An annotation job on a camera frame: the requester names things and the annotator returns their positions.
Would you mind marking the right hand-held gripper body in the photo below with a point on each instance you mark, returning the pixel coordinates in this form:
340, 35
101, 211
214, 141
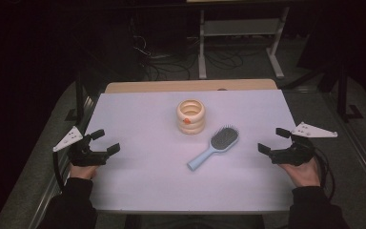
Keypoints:
294, 154

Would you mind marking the person's right hand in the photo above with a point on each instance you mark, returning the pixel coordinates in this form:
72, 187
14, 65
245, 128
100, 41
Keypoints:
303, 175

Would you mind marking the light blue hairbrush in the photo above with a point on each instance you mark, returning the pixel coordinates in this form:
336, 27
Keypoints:
224, 140

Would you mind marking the light wooden table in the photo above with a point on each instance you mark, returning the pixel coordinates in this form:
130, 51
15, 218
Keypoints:
187, 86

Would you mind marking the black metal stand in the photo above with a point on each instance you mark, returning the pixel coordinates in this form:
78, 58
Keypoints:
79, 95
342, 95

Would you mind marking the white metal stand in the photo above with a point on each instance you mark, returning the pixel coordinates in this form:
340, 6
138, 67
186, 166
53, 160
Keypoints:
239, 27

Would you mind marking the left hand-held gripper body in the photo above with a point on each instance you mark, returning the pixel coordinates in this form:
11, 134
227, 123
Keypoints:
85, 154

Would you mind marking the person's left hand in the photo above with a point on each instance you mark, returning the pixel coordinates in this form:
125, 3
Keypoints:
82, 171

